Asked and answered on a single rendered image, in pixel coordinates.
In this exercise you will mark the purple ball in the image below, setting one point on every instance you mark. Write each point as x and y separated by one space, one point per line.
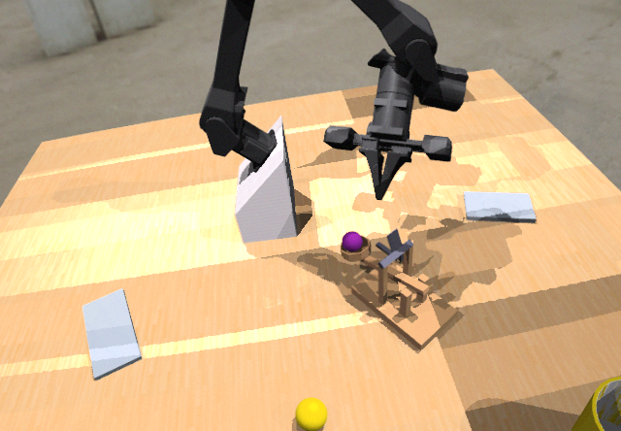
352 241

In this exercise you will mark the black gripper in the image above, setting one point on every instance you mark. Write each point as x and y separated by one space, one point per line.
391 122

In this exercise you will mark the small wooden catapult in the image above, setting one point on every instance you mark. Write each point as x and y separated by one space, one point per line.
391 292

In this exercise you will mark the yellow ball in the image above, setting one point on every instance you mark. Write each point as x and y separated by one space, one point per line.
311 414

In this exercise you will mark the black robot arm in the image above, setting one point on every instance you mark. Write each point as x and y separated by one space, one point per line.
413 71

